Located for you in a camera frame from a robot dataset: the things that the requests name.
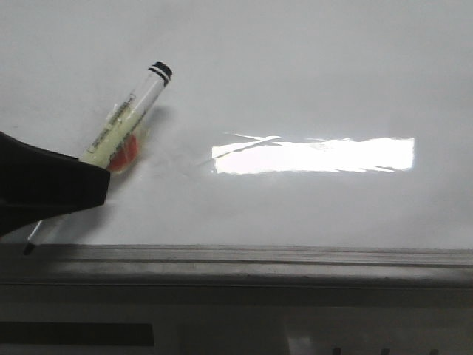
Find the white black whiteboard marker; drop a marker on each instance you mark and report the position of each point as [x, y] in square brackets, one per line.
[117, 145]

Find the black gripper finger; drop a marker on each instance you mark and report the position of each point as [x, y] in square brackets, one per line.
[37, 184]

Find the white whiteboard with metal frame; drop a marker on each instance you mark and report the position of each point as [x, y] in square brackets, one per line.
[298, 142]

